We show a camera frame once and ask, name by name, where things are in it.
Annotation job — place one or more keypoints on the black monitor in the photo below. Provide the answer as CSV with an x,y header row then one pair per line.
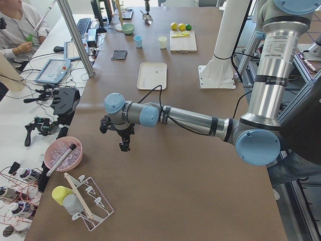
x,y
103,23

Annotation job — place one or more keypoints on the wooden cup tree stand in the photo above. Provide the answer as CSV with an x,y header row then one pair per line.
x,y
118,26

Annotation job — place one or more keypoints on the white wire cup rack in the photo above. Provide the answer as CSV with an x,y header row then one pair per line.
x,y
96,207

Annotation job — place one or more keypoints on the seated person white hoodie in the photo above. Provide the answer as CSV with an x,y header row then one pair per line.
x,y
18,42

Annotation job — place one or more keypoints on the wooden cutting board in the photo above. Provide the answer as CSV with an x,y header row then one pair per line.
x,y
183,44

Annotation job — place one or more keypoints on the black keyboard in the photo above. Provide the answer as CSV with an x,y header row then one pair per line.
x,y
83,26

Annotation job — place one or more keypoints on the metal muddler rod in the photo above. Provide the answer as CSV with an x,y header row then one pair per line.
x,y
61,160

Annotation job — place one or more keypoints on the blue teach pendant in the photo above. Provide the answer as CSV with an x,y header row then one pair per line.
x,y
54,71
70,51

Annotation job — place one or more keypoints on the pink bowl with ice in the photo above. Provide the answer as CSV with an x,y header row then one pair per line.
x,y
58,148

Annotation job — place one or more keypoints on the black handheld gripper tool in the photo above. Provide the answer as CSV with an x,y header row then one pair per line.
x,y
42,124

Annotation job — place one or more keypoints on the yellow plastic knife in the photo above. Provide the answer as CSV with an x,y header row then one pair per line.
x,y
179,36

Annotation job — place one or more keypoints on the yellow lemon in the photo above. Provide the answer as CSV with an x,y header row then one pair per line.
x,y
174,26
181,26

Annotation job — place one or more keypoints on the dark grey cloth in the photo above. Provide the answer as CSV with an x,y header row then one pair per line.
x,y
119,55

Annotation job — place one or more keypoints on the grey cup on rack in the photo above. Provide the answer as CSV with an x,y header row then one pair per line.
x,y
72,204

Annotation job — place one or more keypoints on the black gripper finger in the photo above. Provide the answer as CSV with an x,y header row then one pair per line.
x,y
124,145

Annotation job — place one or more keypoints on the metal scoop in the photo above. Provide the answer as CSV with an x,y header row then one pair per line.
x,y
147,18

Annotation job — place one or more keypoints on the blue teach pendant front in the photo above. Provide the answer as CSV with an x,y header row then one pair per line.
x,y
54,71

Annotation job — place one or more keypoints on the cream white cup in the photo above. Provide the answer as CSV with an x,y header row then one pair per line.
x,y
162,40

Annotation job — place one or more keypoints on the aluminium frame post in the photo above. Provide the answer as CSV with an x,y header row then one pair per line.
x,y
71,25

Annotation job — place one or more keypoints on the yellow cup on rack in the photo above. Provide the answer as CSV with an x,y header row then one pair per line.
x,y
60,192

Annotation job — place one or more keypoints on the blue teach pendant rear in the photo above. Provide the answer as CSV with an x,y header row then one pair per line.
x,y
70,51

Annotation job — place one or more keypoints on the mint green bowl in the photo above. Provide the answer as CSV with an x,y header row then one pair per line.
x,y
128,28

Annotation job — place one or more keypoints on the cream plastic tray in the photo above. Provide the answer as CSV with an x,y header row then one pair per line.
x,y
151,75

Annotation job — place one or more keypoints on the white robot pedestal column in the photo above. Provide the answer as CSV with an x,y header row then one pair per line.
x,y
219,72

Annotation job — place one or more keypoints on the standing person dark shirt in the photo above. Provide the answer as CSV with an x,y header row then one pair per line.
x,y
301,134

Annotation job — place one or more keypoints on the light blue cup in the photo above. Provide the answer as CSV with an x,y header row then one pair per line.
x,y
138,41

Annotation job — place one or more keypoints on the green lime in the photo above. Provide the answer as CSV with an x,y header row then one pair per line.
x,y
188,27

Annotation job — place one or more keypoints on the yellow lemon left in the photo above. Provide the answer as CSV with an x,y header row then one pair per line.
x,y
174,26

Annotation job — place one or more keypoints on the yellow lemon middle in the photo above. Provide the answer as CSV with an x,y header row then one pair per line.
x,y
181,26

